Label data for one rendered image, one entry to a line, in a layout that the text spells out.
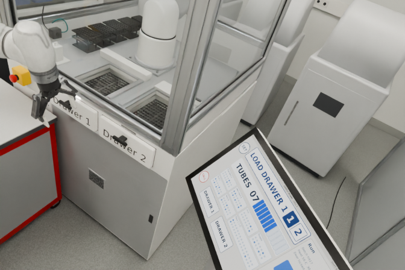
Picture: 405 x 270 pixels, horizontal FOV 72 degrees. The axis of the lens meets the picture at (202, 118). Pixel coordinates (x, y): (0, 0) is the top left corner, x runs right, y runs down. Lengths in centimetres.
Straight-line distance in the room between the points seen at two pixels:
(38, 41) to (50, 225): 128
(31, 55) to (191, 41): 52
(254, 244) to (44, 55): 87
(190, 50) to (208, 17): 11
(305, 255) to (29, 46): 98
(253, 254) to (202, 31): 62
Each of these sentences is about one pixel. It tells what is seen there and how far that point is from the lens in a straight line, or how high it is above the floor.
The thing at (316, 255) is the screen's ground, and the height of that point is 116.
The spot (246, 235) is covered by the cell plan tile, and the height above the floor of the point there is 106.
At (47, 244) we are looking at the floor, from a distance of 198.
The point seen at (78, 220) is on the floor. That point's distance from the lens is 203.
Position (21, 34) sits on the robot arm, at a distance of 104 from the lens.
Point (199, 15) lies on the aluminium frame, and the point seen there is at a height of 149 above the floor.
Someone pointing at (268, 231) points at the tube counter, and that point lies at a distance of 82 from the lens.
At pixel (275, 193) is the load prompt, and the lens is 83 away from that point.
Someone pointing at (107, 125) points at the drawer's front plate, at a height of 91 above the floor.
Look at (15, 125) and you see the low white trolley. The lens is 150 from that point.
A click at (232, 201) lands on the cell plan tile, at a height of 106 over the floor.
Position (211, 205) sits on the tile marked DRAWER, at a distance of 92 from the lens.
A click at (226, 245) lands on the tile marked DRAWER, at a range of 87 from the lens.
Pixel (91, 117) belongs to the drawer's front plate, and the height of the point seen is 89.
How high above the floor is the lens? 173
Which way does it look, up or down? 37 degrees down
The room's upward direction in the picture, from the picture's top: 18 degrees clockwise
